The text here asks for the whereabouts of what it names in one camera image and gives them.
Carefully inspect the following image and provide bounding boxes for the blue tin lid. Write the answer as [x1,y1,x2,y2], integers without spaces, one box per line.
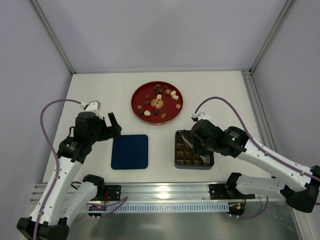
[111,134,149,170]

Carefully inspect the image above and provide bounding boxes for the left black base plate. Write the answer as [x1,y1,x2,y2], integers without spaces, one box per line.
[102,184,122,202]

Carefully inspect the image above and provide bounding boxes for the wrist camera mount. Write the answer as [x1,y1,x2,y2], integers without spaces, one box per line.
[191,112,211,122]
[79,100,103,119]

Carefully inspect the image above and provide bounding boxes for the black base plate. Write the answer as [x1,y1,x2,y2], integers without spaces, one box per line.
[208,183,229,200]
[102,184,122,202]

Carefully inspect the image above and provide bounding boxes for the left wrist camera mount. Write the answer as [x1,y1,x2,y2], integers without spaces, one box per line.
[79,100,103,119]

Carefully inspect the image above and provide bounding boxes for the white heart chocolate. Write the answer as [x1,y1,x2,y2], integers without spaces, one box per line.
[144,110,151,116]

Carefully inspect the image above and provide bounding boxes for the metal tweezers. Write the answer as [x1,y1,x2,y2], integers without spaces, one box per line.
[178,130,211,165]

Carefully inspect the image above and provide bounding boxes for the blue tin chocolate box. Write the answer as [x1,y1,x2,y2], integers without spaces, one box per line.
[174,130,215,170]

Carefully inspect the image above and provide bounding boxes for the slotted cable duct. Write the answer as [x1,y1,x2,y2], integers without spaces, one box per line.
[86,201,230,214]

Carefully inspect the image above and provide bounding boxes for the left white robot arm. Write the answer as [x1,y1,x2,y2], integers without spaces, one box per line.
[16,111,122,240]

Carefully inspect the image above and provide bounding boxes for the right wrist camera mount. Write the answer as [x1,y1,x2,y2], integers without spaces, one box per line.
[191,112,211,122]

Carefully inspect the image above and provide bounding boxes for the aluminium front rail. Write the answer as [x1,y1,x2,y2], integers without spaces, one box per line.
[29,181,278,204]

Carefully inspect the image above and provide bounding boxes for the white block chocolate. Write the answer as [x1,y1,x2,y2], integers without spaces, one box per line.
[172,95,179,101]

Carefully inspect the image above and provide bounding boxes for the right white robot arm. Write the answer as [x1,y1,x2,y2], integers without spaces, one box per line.
[191,119,320,213]

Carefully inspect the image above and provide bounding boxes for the right aluminium frame rail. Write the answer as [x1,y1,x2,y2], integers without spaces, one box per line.
[241,69,279,153]

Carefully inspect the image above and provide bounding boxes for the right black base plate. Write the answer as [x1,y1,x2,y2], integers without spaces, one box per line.
[208,183,229,200]

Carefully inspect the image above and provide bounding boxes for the red round plate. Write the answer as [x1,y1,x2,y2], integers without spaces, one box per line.
[130,81,184,125]

